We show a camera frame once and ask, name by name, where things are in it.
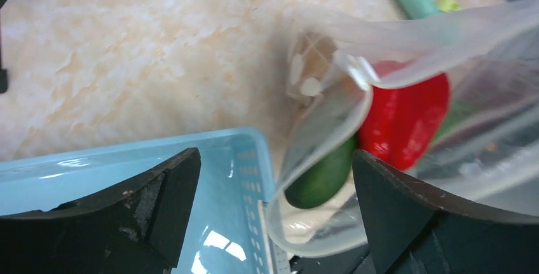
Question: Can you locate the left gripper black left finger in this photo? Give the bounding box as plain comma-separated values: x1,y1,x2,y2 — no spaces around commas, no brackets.
1,147,201,273

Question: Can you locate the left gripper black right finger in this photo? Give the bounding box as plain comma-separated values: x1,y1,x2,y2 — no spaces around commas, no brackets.
353,151,538,273

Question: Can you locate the blue perforated plastic basket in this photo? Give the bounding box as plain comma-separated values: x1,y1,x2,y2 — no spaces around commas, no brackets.
1,128,290,273

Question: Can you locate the dark green toy avocado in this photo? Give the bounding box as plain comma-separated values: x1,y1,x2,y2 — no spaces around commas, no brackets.
285,136,357,209

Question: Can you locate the red toy bell pepper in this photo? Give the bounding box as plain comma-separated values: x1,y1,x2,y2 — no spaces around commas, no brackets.
357,73,450,171

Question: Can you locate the clear polka dot zip bag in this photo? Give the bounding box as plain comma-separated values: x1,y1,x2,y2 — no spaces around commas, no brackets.
265,0,538,257

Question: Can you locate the yellow green sticky block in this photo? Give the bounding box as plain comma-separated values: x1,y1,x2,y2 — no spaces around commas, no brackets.
435,0,462,13

